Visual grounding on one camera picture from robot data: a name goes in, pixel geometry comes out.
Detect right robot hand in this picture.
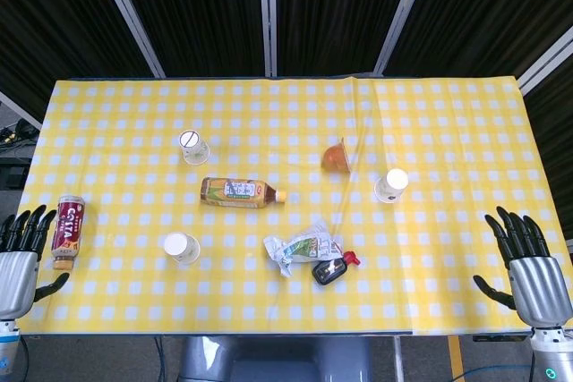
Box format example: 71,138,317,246
473,206,566,328

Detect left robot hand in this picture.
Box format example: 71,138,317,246
0,204,71,321

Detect paper cup with green flower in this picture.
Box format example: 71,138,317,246
163,232,201,266

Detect paper cup with fern print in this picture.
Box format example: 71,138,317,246
373,168,410,205

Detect clear plastic cup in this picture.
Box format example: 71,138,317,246
178,130,211,166

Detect orange jelly cup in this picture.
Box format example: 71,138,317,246
321,137,352,174

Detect red Costa coffee bottle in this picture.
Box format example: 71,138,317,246
50,194,87,272

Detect white table leg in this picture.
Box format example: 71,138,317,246
392,335,406,382

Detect black sauce bottle red cap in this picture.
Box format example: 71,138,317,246
311,250,363,286

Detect corn tea plastic bottle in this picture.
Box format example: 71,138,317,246
199,176,288,210

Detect crumpled white snack bag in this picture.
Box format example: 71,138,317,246
262,218,346,279

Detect grey robot torso base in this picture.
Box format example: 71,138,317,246
177,335,373,382

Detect yellow white checkered tablecloth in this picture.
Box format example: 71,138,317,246
0,76,573,338

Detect blue floor cable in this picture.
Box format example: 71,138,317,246
464,362,535,382
153,335,166,382

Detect black cable tangle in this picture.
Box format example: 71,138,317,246
0,117,40,153

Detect white partition frame post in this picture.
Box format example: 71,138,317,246
90,0,167,79
0,89,44,131
258,0,278,79
372,0,436,76
517,25,573,93

